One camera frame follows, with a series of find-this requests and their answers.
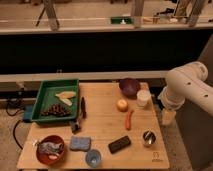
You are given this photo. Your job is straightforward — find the yellow apple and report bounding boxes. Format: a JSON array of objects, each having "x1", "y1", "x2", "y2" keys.
[{"x1": 116, "y1": 99, "x2": 128, "y2": 112}]

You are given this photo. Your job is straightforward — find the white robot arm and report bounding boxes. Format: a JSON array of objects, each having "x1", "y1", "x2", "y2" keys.
[{"x1": 158, "y1": 61, "x2": 213, "y2": 125}]

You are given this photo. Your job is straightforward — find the green plastic tray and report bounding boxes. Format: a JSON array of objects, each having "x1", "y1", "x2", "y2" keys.
[{"x1": 31, "y1": 79, "x2": 79, "y2": 123}]

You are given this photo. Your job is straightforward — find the shiny metal cup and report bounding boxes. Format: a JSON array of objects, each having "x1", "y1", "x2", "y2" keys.
[{"x1": 143, "y1": 131, "x2": 156, "y2": 147}]

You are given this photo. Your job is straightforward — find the white cup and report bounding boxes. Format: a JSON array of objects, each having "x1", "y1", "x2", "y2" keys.
[{"x1": 137, "y1": 90, "x2": 151, "y2": 107}]

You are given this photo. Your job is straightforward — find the orange carrot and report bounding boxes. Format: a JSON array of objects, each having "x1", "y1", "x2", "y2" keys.
[{"x1": 125, "y1": 110, "x2": 134, "y2": 130}]

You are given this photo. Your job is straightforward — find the purple bowl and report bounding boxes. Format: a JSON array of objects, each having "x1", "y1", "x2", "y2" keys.
[{"x1": 119, "y1": 78, "x2": 141, "y2": 97}]

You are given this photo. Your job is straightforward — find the black rectangular block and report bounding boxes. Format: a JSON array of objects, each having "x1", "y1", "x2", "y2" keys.
[{"x1": 108, "y1": 136, "x2": 131, "y2": 154}]

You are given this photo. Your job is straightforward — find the black marker pen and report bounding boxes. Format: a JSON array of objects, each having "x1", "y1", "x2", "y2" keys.
[{"x1": 81, "y1": 97, "x2": 86, "y2": 119}]

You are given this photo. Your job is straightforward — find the blue glass cup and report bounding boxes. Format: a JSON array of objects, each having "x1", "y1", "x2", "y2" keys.
[{"x1": 85, "y1": 149, "x2": 101, "y2": 168}]

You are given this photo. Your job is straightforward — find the small black clip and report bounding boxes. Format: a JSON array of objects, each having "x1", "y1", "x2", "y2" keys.
[{"x1": 70, "y1": 121, "x2": 81, "y2": 134}]

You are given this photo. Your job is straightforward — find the blue sponge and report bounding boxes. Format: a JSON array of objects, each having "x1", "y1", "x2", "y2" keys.
[{"x1": 70, "y1": 136, "x2": 91, "y2": 151}]

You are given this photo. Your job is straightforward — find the pale banana slice lower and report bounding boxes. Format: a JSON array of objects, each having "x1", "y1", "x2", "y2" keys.
[{"x1": 60, "y1": 98, "x2": 72, "y2": 106}]

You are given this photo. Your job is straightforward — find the pale banana slice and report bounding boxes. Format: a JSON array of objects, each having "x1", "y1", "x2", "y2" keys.
[
  {"x1": 60, "y1": 98, "x2": 72, "y2": 106},
  {"x1": 55, "y1": 91, "x2": 76, "y2": 99}
]

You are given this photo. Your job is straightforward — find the pale banana slice upper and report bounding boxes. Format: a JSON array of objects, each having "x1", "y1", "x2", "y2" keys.
[{"x1": 55, "y1": 91, "x2": 76, "y2": 99}]

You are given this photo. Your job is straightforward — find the bunch of dark grapes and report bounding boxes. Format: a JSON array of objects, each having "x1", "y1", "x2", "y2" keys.
[{"x1": 41, "y1": 104, "x2": 70, "y2": 117}]

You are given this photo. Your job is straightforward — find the green box in background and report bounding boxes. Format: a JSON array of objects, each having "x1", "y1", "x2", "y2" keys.
[{"x1": 110, "y1": 16, "x2": 132, "y2": 24}]

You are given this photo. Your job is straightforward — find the crumpled grey wrapper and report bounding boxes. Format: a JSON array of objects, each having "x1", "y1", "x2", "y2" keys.
[{"x1": 38, "y1": 142, "x2": 63, "y2": 156}]

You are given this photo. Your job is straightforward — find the red bowl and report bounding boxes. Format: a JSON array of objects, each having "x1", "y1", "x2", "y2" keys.
[{"x1": 36, "y1": 135, "x2": 66, "y2": 165}]

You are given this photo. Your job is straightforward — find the blue power box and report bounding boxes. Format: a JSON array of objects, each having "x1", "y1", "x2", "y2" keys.
[{"x1": 22, "y1": 105, "x2": 33, "y2": 123}]

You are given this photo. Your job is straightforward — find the black cable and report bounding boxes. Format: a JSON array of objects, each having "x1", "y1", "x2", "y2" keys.
[{"x1": 12, "y1": 119, "x2": 25, "y2": 150}]

